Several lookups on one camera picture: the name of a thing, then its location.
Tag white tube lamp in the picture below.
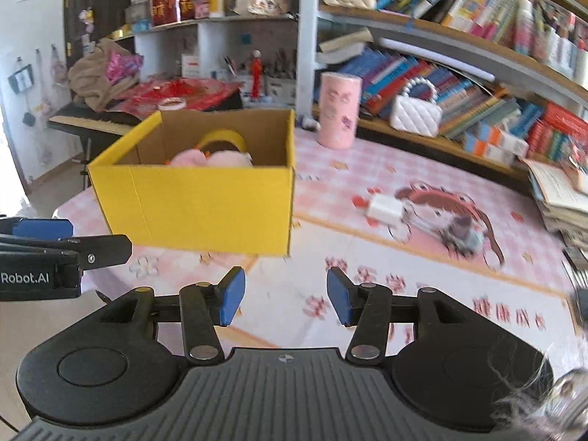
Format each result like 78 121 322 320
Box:
379 37 494 81

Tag small purple grey toy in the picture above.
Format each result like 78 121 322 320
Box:
445 218 485 252

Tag pink printed table mat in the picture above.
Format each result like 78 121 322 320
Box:
53 126 588 377

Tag pale pink plush toy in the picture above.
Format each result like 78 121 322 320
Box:
168 148 207 167

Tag red paper decorations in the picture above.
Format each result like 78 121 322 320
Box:
108 78 244 113

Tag row of colourful books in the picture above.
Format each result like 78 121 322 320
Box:
342 48 588 162
367 0 588 79

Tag orange white carton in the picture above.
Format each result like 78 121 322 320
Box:
463 133 515 167
478 124 530 157

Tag magenta foil bag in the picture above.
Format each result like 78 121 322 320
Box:
107 50 144 86

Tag red figure pen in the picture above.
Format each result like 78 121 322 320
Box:
248 50 263 100

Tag brown cloth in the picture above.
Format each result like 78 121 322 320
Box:
68 39 139 112

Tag white quilted pearl handbag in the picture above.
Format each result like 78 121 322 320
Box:
390 78 444 137

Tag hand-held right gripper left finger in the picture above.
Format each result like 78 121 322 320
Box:
98 266 245 361

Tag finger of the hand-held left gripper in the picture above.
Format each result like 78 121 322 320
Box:
0 217 74 241
0 234 132 268

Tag yellow cardboard box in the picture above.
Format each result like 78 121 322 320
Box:
87 109 295 258

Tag red thick book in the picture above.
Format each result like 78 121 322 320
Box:
542 102 588 135

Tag yellow tape roll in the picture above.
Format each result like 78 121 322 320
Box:
197 129 251 154

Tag pink sticker cylinder container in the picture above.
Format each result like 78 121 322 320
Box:
317 72 363 149

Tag stack of paper booklets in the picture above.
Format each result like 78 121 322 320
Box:
524 158 588 251

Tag white rectangular block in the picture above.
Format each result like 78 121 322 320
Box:
366 193 405 227

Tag hanging grey pouch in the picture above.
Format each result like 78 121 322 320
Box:
7 57 35 95

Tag grey fuzzy material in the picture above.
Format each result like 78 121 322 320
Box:
487 331 588 441

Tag black electric piano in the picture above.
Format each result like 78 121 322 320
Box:
48 101 143 139

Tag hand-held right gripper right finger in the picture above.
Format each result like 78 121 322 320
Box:
326 267 462 363

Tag thick cream book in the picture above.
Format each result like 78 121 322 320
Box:
317 28 374 54

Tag dark phone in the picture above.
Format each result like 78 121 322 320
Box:
570 287 588 326

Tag white pen holder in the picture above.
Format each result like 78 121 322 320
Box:
266 50 297 104

